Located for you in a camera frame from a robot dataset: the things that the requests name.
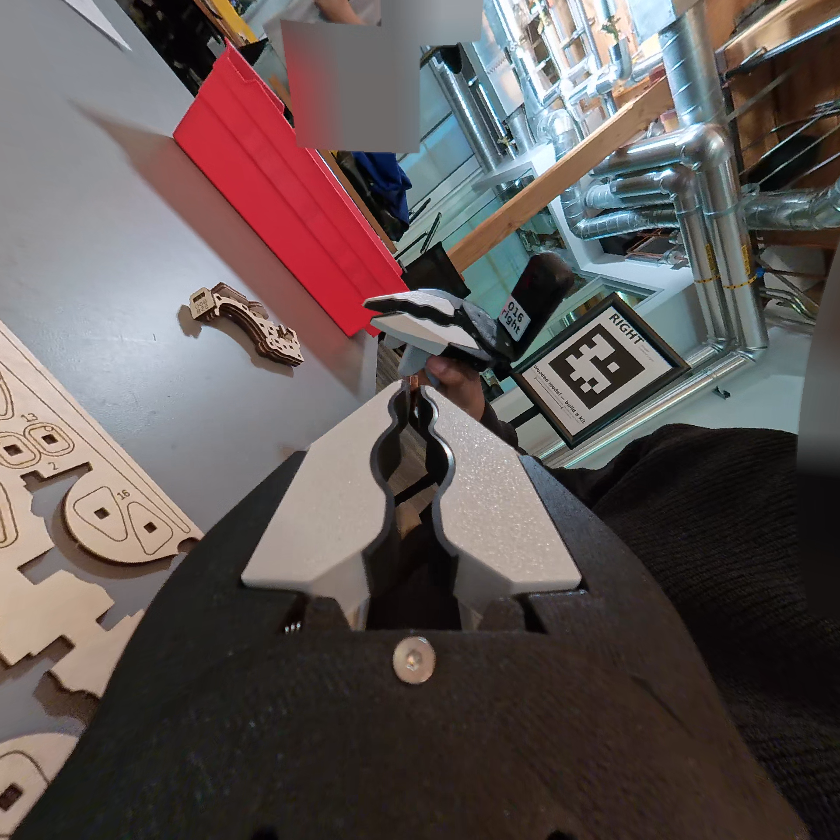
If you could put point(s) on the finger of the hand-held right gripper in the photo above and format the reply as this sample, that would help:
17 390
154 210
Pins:
420 302
426 333

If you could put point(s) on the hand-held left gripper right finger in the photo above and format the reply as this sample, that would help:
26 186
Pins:
512 525

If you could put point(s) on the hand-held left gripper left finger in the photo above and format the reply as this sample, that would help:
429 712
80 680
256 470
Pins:
315 518

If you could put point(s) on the small wooden part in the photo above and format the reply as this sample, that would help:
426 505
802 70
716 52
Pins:
412 394

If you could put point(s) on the assembled layered wooden part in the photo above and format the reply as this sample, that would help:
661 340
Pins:
269 341

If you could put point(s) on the laser-cut wooden part sheet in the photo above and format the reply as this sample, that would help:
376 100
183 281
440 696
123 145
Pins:
39 610

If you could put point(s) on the person's right forearm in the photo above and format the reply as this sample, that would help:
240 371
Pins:
689 512

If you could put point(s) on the person's right hand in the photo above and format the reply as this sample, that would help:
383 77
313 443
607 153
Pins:
459 384

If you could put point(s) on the black box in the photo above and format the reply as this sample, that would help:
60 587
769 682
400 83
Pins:
436 275

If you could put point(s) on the blue cloth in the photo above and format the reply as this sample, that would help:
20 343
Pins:
384 190

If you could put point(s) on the black framed marker sign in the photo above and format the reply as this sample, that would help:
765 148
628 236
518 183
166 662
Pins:
597 367

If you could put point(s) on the wooden beam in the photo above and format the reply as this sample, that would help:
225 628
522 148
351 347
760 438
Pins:
558 177

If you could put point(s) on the red plastic bin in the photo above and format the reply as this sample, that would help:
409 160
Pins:
282 197

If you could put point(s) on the silver ventilation ducts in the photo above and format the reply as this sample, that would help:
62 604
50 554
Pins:
709 197

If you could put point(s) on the white printed paper sheet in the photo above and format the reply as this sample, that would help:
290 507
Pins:
92 13

